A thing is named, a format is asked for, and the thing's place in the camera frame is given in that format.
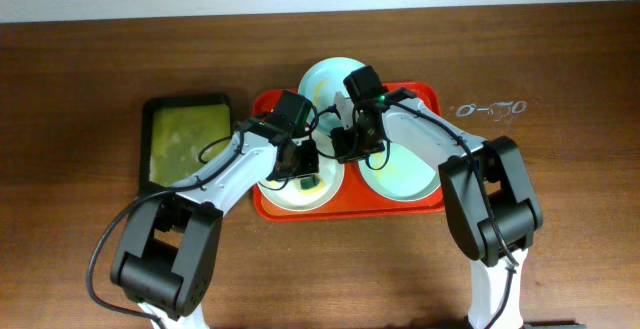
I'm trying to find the yellow green scrub sponge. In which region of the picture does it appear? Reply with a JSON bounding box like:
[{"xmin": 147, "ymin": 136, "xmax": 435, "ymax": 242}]
[{"xmin": 299, "ymin": 176, "xmax": 322, "ymax": 190}]

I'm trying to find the white plate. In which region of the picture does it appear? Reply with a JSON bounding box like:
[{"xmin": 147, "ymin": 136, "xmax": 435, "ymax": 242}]
[{"xmin": 258, "ymin": 156, "xmax": 346, "ymax": 212}]

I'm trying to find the light blue plate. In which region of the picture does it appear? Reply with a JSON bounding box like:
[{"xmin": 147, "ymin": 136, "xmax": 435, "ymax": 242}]
[{"xmin": 298, "ymin": 57, "xmax": 365, "ymax": 135}]

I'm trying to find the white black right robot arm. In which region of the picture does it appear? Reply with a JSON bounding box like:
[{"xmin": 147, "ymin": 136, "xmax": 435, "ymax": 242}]
[{"xmin": 332, "ymin": 88, "xmax": 543, "ymax": 328}]

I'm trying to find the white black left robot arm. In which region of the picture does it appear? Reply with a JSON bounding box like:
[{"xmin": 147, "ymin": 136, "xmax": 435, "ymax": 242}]
[{"xmin": 110, "ymin": 115, "xmax": 318, "ymax": 328}]

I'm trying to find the red plastic serving tray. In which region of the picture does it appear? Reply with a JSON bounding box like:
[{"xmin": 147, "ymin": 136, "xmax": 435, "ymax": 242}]
[{"xmin": 252, "ymin": 81, "xmax": 445, "ymax": 222}]

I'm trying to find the black tray with yellow water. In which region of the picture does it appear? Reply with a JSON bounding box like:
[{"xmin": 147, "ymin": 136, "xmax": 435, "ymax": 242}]
[{"xmin": 138, "ymin": 93, "xmax": 231, "ymax": 194}]

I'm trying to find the pale green plate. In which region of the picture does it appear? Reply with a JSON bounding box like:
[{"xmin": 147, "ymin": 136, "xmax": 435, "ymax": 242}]
[{"xmin": 358, "ymin": 143, "xmax": 440, "ymax": 202}]

